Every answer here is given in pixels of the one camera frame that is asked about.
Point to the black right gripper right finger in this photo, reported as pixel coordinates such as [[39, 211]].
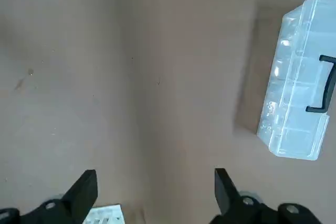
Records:
[[236, 208]]

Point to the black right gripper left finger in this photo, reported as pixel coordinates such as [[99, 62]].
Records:
[[68, 208]]

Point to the clear plastic compartment box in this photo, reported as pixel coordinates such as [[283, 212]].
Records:
[[296, 90]]

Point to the white test tube rack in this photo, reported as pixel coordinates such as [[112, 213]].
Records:
[[107, 214]]

